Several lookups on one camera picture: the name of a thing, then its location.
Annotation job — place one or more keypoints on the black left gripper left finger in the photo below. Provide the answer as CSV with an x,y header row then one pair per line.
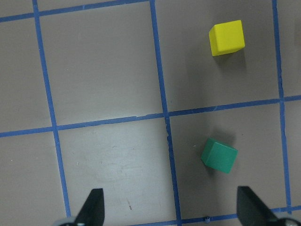
x,y
92,212

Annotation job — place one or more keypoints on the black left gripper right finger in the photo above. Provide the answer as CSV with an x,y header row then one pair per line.
x,y
252,211

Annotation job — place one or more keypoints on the green wooden cube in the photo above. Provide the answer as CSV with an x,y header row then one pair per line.
x,y
218,155

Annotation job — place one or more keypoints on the yellow wooden cube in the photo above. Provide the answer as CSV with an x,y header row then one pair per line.
x,y
226,38

